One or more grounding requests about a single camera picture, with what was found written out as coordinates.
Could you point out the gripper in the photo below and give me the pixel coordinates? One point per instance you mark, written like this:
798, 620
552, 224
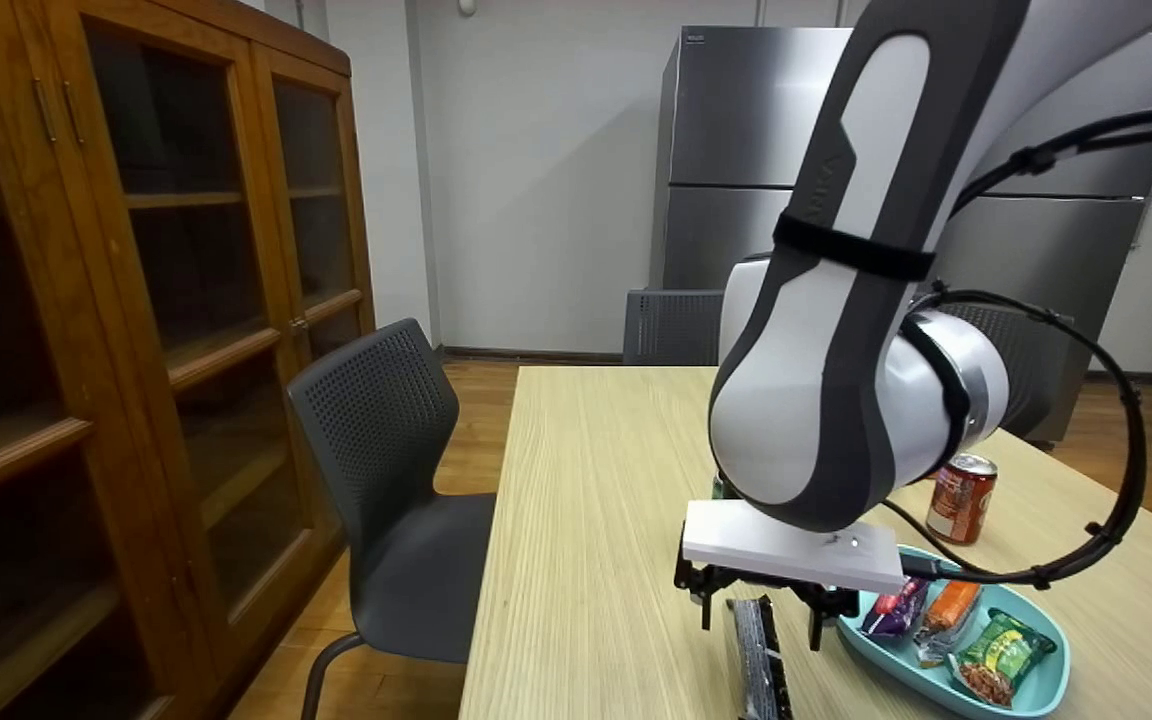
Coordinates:
762, 577

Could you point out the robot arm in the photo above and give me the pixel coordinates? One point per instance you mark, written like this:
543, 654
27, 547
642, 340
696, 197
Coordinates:
816, 380

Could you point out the black snack bar packet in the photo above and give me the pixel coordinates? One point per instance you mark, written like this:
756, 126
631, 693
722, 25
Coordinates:
758, 660

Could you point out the purple snack packet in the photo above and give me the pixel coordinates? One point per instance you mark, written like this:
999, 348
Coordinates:
894, 610

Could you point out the orange snack packet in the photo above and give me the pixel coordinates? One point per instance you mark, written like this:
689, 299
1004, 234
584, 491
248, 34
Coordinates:
948, 615

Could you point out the teal oval tray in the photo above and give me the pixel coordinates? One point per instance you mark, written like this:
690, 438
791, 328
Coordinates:
936, 680

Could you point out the red soda can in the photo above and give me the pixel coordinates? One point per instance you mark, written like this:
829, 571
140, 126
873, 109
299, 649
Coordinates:
961, 500

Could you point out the green snack packet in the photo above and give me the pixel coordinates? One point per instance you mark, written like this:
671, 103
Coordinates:
1001, 655

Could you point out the grey plastic chair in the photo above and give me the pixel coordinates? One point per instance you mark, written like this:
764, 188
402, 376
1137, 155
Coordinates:
671, 328
386, 480

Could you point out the stainless steel refrigerator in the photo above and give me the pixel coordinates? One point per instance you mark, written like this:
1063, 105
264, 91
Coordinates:
736, 150

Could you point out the wooden glass-door cabinet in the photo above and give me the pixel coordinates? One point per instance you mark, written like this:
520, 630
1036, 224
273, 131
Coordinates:
136, 350

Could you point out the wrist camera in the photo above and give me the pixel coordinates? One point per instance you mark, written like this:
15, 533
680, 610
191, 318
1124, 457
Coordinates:
786, 545

